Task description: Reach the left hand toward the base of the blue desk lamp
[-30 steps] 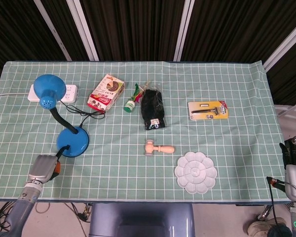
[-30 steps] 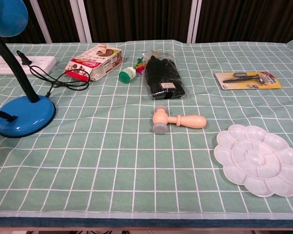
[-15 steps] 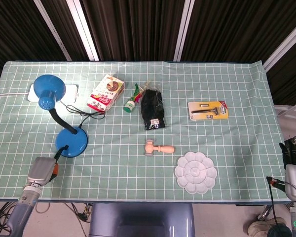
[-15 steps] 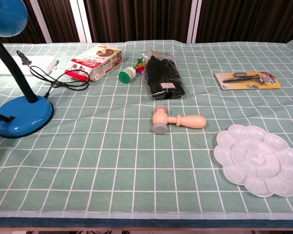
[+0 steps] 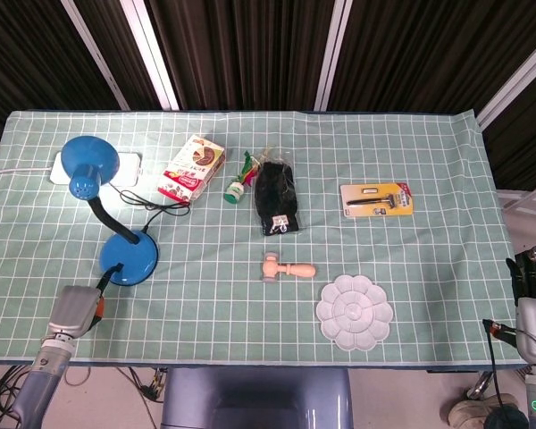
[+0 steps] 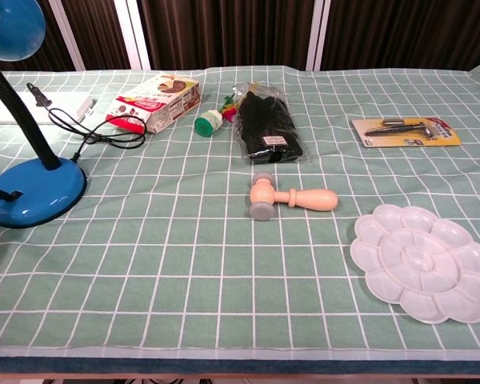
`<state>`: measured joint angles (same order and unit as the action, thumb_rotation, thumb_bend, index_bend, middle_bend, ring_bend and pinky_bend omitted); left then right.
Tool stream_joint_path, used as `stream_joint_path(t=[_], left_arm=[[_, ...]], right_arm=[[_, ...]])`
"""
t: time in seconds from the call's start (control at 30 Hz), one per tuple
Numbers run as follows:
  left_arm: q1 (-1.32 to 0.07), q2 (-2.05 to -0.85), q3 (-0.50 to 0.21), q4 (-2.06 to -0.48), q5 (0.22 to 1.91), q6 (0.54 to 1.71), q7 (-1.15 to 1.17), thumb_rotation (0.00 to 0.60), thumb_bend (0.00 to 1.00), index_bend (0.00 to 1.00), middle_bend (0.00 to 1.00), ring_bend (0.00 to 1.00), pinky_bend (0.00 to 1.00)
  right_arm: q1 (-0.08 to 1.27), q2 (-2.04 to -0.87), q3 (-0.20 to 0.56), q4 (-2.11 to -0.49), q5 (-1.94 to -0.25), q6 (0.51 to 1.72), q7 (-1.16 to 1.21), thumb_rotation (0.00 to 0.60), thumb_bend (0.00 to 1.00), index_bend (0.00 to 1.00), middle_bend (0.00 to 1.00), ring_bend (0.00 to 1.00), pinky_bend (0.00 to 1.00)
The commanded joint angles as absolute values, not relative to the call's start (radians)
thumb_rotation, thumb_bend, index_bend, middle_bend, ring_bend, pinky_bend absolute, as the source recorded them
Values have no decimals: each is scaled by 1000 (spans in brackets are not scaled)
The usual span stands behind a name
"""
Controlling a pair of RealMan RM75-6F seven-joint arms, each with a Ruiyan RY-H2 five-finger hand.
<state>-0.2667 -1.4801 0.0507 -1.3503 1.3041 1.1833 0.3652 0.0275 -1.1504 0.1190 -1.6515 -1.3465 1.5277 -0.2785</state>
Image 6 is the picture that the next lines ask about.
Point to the white frame post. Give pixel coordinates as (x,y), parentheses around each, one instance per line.
(318,34)
(132,34)
(66,34)

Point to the white power strip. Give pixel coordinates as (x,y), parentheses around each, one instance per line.
(8,108)

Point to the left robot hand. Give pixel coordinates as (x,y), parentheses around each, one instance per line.
(0,193)

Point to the green white checked tablecloth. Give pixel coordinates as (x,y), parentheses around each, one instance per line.
(208,260)

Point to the green feather shuttlecock toy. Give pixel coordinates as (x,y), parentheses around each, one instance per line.
(206,124)

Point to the red white snack box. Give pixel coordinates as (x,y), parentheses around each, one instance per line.
(156,104)

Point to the small wooden toy hammer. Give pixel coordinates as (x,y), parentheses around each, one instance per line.
(304,199)

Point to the blue gooseneck desk lamp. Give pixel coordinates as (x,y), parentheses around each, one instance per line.
(36,192)

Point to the dark pleated curtain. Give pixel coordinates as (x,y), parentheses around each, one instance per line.
(232,32)

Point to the white flower paint palette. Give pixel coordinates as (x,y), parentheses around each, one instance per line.
(420,264)

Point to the black gloves in plastic bag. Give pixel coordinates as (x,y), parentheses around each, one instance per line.
(266,124)

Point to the razor in yellow blister pack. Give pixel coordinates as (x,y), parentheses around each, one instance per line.
(408,134)

